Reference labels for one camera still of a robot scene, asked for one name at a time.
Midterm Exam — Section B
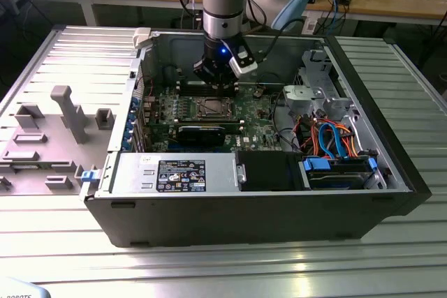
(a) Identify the red wire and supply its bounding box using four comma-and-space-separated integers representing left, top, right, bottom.
135, 75, 155, 99

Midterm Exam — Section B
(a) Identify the black open PC case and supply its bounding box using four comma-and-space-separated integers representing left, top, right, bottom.
82, 27, 432, 248

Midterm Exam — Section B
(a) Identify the orange wire bundle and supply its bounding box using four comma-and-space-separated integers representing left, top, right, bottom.
295, 116, 361, 158

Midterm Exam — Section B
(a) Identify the blue cable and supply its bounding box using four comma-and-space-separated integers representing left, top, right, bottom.
330, 0, 342, 31

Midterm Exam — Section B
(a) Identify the metal socket cover frame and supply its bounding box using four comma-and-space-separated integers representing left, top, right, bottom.
197, 96, 235, 119

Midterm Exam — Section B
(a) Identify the black power supply label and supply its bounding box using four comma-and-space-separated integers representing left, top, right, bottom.
159, 160, 207, 193

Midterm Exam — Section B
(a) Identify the blue plastic clip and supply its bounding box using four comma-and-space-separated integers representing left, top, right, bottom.
80, 170, 101, 184

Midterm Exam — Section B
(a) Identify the black wire loop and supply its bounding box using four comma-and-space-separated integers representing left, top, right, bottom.
271, 91, 305, 153

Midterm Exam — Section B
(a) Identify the green motherboard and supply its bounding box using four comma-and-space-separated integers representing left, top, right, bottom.
139, 84, 284, 154

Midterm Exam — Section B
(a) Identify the grey parts rack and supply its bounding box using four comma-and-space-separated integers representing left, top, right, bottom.
0, 84, 116, 196

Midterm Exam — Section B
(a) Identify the black RAM slot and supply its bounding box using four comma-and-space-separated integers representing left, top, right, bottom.
178, 80, 239, 89
178, 87, 239, 98
170, 118, 244, 128

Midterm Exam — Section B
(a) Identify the pale blue teach pendant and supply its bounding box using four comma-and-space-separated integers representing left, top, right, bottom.
0, 276, 52, 298

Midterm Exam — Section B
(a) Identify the black camera cable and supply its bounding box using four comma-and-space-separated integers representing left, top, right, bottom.
257, 17, 305, 66

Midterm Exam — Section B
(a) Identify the blue wire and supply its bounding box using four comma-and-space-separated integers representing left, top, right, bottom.
318, 121, 347, 161

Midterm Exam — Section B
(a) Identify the silver power supply unit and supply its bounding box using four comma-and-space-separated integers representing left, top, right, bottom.
108, 152, 242, 198

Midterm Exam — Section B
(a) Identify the silver drive cage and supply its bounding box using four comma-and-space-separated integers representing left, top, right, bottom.
281, 48, 354, 119

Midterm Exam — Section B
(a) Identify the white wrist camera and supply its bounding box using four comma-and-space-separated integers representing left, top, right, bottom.
228, 45, 260, 80

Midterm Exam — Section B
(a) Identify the black graphics card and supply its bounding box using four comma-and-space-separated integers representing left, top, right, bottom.
177, 124, 227, 147

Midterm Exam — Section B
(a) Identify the hard disk in blue carrier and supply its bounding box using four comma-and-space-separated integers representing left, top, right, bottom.
302, 156, 379, 191

